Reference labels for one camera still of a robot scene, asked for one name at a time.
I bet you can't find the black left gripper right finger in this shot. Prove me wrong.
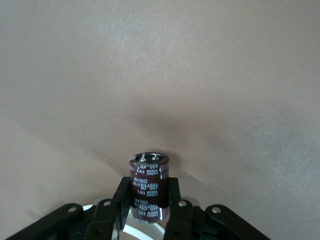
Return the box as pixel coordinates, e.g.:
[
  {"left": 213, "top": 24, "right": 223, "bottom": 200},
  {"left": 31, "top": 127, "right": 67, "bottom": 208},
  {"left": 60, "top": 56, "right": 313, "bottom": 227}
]
[{"left": 163, "top": 177, "right": 272, "bottom": 240}]

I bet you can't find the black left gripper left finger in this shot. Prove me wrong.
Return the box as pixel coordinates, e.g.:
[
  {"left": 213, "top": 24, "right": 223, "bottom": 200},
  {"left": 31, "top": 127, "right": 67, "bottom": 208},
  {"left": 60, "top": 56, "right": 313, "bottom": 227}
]
[{"left": 7, "top": 176, "right": 132, "bottom": 240}]

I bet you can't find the dark brown cylindrical capacitor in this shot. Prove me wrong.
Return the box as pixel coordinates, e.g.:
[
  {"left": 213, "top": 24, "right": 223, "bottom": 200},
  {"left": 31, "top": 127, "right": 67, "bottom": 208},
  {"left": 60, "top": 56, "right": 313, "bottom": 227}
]
[{"left": 127, "top": 151, "right": 171, "bottom": 198}]

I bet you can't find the brown table mat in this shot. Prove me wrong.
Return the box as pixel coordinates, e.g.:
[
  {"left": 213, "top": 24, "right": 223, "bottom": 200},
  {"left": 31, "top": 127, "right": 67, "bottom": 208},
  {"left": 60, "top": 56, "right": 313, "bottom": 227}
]
[{"left": 0, "top": 0, "right": 320, "bottom": 240}]

